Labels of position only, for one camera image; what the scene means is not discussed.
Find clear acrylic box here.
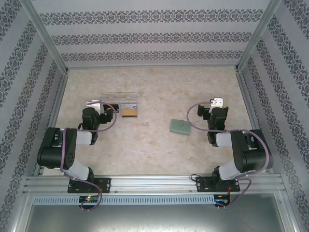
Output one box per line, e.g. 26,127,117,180
100,93,139,119

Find green card holder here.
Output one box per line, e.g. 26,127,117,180
169,118,192,135

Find pale patterned credit card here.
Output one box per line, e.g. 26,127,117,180
120,103,138,111

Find small controller board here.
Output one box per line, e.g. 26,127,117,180
215,195,230,206
79,196,100,203

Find grey sheet metal panel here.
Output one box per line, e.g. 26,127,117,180
14,193,296,232

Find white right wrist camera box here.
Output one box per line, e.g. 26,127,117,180
209,97,225,114

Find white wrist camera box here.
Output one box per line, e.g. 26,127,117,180
209,97,225,114
86,100,103,114

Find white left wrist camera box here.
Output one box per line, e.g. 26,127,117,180
86,100,103,114

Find aluminium side rail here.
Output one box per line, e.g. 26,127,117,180
33,70,70,176
235,67,275,174

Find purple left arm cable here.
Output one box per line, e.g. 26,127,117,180
59,101,118,211

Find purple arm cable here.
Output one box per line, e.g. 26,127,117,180
59,101,118,211
187,101,271,210

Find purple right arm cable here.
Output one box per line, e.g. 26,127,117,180
187,101,271,210

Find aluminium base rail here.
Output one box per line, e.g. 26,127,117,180
23,175,283,194

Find white slotted cable duct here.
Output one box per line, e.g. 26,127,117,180
32,195,215,205

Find aluminium frame post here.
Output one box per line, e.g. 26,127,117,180
235,0,282,73
21,0,70,74

